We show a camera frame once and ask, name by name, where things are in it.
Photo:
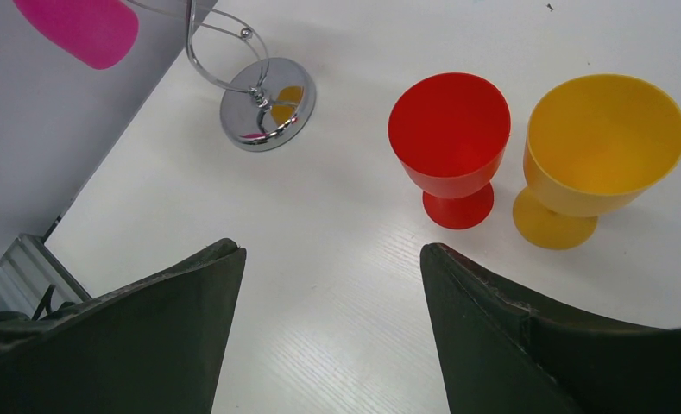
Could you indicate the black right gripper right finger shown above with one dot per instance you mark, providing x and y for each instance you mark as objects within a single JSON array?
[{"x": 505, "y": 348}]

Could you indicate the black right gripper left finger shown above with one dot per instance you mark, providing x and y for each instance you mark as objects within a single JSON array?
[{"x": 154, "y": 346}]

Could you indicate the red wine glass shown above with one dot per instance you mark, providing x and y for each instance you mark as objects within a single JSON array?
[{"x": 450, "y": 132}]

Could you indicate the yellow wine glass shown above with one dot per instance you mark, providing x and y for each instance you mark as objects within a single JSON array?
[{"x": 593, "y": 145}]

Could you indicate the chrome wine glass rack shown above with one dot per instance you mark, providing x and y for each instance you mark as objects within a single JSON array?
[{"x": 268, "y": 102}]

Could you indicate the pink wine glass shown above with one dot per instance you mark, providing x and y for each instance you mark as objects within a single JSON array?
[{"x": 97, "y": 33}]

